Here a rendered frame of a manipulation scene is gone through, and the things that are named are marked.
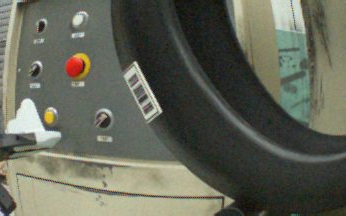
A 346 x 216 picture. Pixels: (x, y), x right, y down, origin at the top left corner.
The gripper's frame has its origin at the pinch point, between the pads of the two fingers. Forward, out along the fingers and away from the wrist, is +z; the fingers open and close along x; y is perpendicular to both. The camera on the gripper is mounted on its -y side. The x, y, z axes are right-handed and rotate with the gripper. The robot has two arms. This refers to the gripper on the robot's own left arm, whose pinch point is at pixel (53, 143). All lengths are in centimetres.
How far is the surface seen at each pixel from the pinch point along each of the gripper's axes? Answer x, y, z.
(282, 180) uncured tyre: -8.0, -10.9, 23.2
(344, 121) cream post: 16, -2, 54
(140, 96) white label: 0.6, 3.7, 12.8
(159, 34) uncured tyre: -5.0, 8.7, 14.1
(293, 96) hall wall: 761, 168, 515
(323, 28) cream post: 12, 14, 53
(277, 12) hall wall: 740, 260, 522
